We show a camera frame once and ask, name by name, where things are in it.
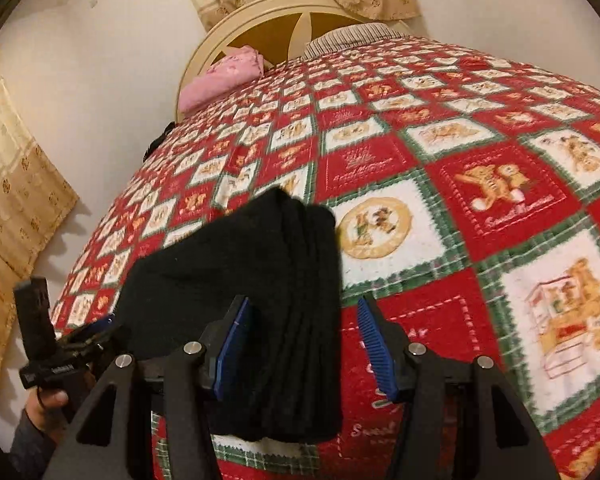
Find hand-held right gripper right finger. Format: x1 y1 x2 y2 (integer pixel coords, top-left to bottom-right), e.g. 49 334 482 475
356 296 561 480

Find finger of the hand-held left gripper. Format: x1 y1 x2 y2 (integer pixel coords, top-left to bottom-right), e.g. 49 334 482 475
67 314 117 343
62 325 131 361

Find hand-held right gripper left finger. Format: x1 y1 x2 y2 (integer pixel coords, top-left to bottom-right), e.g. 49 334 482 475
42 295 253 480

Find black pants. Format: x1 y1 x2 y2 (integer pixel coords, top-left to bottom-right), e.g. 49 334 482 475
122 186 345 443

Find person's left forearm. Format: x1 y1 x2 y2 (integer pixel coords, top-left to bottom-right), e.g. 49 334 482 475
7 407 63 480

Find person's left hand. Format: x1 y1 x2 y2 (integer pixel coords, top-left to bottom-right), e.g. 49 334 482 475
25 390 71 433

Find red checked teddy bear blanket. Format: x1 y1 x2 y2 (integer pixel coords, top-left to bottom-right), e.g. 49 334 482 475
50 35 600 480

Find pink pillow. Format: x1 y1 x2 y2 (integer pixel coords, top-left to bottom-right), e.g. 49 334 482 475
177 45 265 113

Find striped pillow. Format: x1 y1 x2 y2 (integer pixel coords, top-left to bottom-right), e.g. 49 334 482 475
300 22 411 61

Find cream wooden headboard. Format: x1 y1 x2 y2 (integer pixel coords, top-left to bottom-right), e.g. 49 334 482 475
174 0 416 123

